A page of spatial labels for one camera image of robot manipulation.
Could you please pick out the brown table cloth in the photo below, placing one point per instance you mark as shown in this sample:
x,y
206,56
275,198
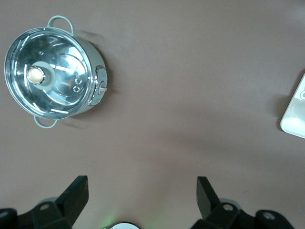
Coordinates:
x,y
166,71

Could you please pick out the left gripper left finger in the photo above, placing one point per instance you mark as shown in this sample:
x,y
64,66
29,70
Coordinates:
x,y
71,202

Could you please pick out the glass pot lid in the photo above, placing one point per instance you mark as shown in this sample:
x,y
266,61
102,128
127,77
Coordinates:
x,y
59,47

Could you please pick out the cream tray with bear print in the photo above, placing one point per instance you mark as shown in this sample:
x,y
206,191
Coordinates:
x,y
293,128

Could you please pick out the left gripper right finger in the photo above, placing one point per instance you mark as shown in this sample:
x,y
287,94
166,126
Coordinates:
x,y
209,205

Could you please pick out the green electric cooking pot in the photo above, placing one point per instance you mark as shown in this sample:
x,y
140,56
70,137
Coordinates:
x,y
94,51

